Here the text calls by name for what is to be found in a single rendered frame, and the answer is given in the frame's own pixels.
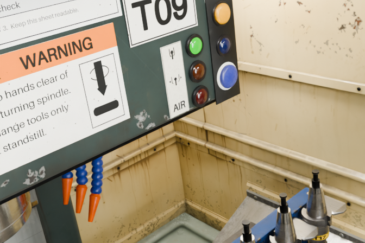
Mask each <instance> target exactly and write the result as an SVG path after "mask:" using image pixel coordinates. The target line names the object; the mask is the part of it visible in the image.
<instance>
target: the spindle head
mask: <svg viewBox="0 0 365 243"><path fill-rule="evenodd" d="M120 4H121V10H122V16H118V17H114V18H111V19H108V20H104V21H100V22H97V23H93V24H89V25H85V26H83V27H79V28H75V29H72V30H68V31H64V32H62V33H58V34H54V35H51V36H46V37H43V38H40V39H37V40H33V41H29V42H25V43H21V44H18V45H15V46H11V47H8V48H4V49H0V55H1V54H5V53H8V52H12V51H15V50H18V49H22V48H25V47H29V46H33V45H36V44H39V43H43V42H46V41H50V40H53V39H57V38H60V37H64V36H67V35H71V34H74V33H78V32H81V31H84V30H88V29H92V28H95V27H99V26H102V25H105V24H109V23H113V24H114V30H115V36H116V42H117V48H118V54H119V60H120V63H121V69H122V75H123V81H124V87H125V93H126V96H127V102H128V108H129V114H130V118H128V119H126V120H124V121H122V122H120V123H117V124H115V125H113V126H111V127H108V128H106V129H103V130H101V131H99V132H97V133H94V134H92V135H90V136H88V137H85V138H83V139H81V140H79V141H76V142H74V143H72V144H70V145H67V146H65V147H63V148H61V149H59V150H56V151H53V152H51V153H49V154H47V155H45V156H42V157H40V158H38V159H36V160H33V161H31V162H29V163H27V164H24V165H22V166H20V167H18V168H15V169H13V170H10V171H8V172H6V173H4V174H1V175H0V205H2V204H4V203H6V202H8V201H10V200H12V199H14V198H16V197H18V196H20V195H22V194H24V193H26V192H29V191H31V190H33V189H35V188H37V187H39V186H41V185H43V184H45V183H47V182H49V181H51V180H53V179H55V178H58V177H60V176H62V175H64V174H66V173H68V172H70V171H72V170H74V169H76V168H78V167H80V166H82V165H85V164H87V163H89V162H91V161H93V160H95V159H98V158H100V157H102V156H104V155H106V154H108V153H110V152H112V151H114V150H116V149H118V148H120V147H122V146H124V145H127V144H129V143H131V142H133V141H135V140H137V139H139V138H141V137H143V136H145V135H147V134H149V133H151V132H154V131H156V130H158V129H160V128H162V127H164V126H166V125H168V124H170V123H172V122H174V121H176V120H178V119H181V118H183V117H185V116H187V115H189V114H191V113H193V112H195V111H197V110H200V109H201V108H203V107H205V106H208V105H210V104H212V103H214V102H216V100H215V89H214V84H213V74H212V63H211V53H210V43H209V33H208V27H207V17H206V7H205V0H195V4H196V13H197V22H198V25H197V26H195V27H192V28H188V29H185V30H182V31H179V32H177V33H174V34H170V35H167V36H164V37H161V38H159V39H156V40H152V41H149V42H146V43H143V44H140V45H138V46H134V47H131V48H130V46H129V40H128V33H127V28H126V23H125V17H124V11H123V5H122V0H120ZM193 34H198V35H200V36H201V37H202V39H203V42H204V46H203V50H202V52H201V54H200V55H199V56H197V57H191V56H189V55H188V54H187V52H186V41H187V39H188V38H189V37H190V36H191V35H193ZM178 41H181V49H182V57H183V62H184V70H185V79H186V87H187V95H188V103H189V108H190V110H189V111H187V112H184V113H182V114H180V115H178V116H176V117H174V118H172V119H170V115H169V108H168V100H167V93H166V86H165V78H164V74H163V67H162V60H161V53H160V48H161V47H164V46H167V45H169V44H172V43H175V42H178ZM197 60H200V61H203V62H204V63H205V65H206V75H205V78H204V79H203V80H202V81H201V82H198V83H196V82H193V81H192V80H191V79H190V76H189V69H190V66H191V64H192V63H193V62H195V61H197ZM200 85H203V86H206V87H207V88H208V90H209V99H208V101H207V103H206V104H205V105H204V106H203V107H196V106H195V105H194V104H193V101H192V94H193V91H194V90H195V89H196V88H197V87H198V86H200Z"/></svg>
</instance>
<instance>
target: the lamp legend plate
mask: <svg viewBox="0 0 365 243"><path fill-rule="evenodd" d="M160 53H161V60H162V67H163V74H164V78H165V86H166V93H167V100H168V108H169V115H170V119H172V118H174V117H176V116H178V115H180V114H182V113H184V112H187V111H189V110H190V108H189V103H188V95H187V87H186V79H185V70H184V62H183V54H182V49H181V41H178V42H175V43H172V44H169V45H167V46H164V47H161V48H160Z"/></svg>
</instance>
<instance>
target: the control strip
mask: <svg viewBox="0 0 365 243"><path fill-rule="evenodd" d="M221 3H225V4H227V5H228V6H229V8H230V18H229V20H228V21H227V23H225V24H219V23H218V22H217V21H216V19H215V10H216V7H217V6H218V5H219V4H221ZM205 7H206V17H207V27H208V33H209V43H210V53H211V63H212V74H213V84H214V89H215V100H216V105H218V104H220V103H222V102H224V101H226V100H228V99H230V98H232V97H234V96H236V95H238V94H240V82H239V75H238V77H237V81H236V83H235V84H234V85H233V86H232V87H231V88H225V87H223V86H222V85H221V83H220V79H219V77H220V73H221V70H222V69H223V67H224V66H226V65H234V66H235V67H236V69H237V72H238V62H237V49H236V37H235V24H234V11H233V4H232V0H205ZM195 37H198V38H199V39H200V40H201V41H202V49H201V51H200V52H199V53H198V54H193V53H192V52H191V51H190V43H191V41H192V39H194V38H195ZM224 38H228V39H229V40H230V43H231V46H230V50H229V51H228V52H227V53H225V54H223V53H222V52H221V51H220V48H219V45H220V42H221V40H222V39H224ZM203 46H204V42H203V39H202V37H201V36H200V35H198V34H193V35H191V36H190V37H189V38H188V39H187V41H186V52H187V54H188V55H189V56H191V57H197V56H199V55H200V54H201V52H202V50H203ZM199 63H201V64H202V65H203V66H204V68H205V74H204V76H203V77H202V78H201V79H200V80H196V79H195V78H194V76H193V69H194V67H195V66H196V65H197V64H199ZM205 75H206V65H205V63H204V62H203V61H200V60H197V61H195V62H193V63H192V64H191V66H190V69H189V76H190V79H191V80H192V81H193V82H196V83H198V82H201V81H202V80H203V79H204V78H205ZM200 89H205V90H206V91H207V94H208V96H207V100H206V102H205V103H203V104H201V105H200V104H198V103H197V101H196V95H197V93H198V91H199V90H200ZM208 99H209V90H208V88H207V87H206V86H203V85H200V86H198V87H197V88H196V89H195V90H194V91H193V94H192V101H193V104H194V105H195V106H196V107H203V106H204V105H205V104H206V103H207V101H208Z"/></svg>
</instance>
